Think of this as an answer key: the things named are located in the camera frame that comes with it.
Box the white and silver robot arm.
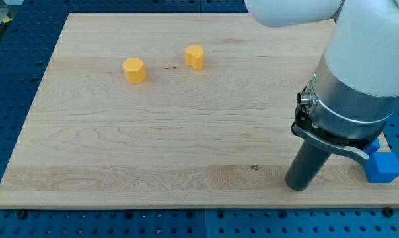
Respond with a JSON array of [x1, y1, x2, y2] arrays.
[[246, 0, 399, 164]]

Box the yellow heart block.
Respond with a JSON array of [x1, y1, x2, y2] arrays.
[[184, 45, 204, 70]]

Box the light wooden board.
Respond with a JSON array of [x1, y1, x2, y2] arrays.
[[0, 13, 399, 209]]

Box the yellow hexagon block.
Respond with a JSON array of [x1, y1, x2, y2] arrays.
[[122, 58, 146, 84]]

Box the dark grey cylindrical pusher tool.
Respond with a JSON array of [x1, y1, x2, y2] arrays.
[[285, 141, 331, 191]]

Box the blue block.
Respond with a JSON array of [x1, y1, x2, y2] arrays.
[[363, 138, 399, 183]]

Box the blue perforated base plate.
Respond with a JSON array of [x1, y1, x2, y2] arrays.
[[0, 0, 399, 237]]

